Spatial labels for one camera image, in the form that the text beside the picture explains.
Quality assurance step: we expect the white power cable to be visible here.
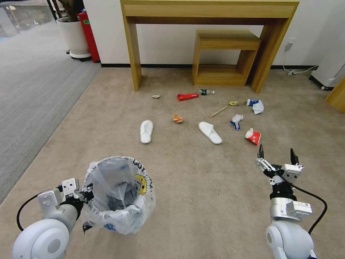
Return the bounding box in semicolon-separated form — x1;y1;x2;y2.
282;49;319;78

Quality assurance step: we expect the blue and white bag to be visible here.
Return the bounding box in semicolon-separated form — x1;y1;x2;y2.
245;98;265;115

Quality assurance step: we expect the glass partition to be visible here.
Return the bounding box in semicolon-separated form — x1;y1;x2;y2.
0;0;58;39

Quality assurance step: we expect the white plant pot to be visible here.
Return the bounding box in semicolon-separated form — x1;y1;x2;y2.
56;17;91;55

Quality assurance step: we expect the white wheeled pot stand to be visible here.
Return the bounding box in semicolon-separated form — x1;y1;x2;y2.
65;49;92;62

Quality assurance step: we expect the paper chopstick sleeve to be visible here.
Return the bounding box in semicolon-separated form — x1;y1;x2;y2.
210;105;229;119

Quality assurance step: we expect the white slipper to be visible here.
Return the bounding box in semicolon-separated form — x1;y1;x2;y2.
198;121;224;145
139;120;155;144

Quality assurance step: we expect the small wooden side table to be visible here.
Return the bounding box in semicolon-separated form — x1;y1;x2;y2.
192;29;262;87

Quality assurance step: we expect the wooden furniture corner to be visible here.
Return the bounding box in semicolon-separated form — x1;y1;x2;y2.
324;76;345;114

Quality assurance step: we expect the clear plastic bin liner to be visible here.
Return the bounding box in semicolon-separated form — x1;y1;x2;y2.
82;156;157;236

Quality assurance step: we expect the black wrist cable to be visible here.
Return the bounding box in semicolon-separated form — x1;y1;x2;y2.
280;174;328;235
16;194;41;232

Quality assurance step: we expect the white standing appliance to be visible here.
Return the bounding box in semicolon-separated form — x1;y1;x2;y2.
309;48;345;91

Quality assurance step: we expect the tall wooden console table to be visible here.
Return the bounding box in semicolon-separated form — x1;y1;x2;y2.
120;0;300;94

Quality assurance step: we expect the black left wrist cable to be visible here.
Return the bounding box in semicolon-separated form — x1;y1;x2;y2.
16;194;41;232

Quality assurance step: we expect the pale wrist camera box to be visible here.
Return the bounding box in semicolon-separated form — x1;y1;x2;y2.
61;178;81;195
281;163;304;186

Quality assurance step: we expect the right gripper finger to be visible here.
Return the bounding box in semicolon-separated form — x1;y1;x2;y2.
255;144;278;173
290;148;305;171

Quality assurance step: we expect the brown plant trunk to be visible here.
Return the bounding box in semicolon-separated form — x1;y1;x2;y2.
57;0;83;23

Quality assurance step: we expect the red and white packet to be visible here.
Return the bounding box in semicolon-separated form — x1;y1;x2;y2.
244;128;262;147

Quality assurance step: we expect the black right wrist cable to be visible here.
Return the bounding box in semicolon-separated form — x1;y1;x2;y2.
280;174;328;235

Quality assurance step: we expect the red snack wrapper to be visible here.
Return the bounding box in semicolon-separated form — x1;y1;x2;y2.
176;92;200;103

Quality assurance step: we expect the red cabinet box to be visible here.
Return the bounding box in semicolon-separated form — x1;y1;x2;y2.
77;10;101;64

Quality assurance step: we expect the crumpled white blue wrapper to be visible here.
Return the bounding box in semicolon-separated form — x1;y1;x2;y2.
230;114;245;131

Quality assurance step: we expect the black trash bin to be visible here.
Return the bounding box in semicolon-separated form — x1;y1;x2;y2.
82;181;146;234

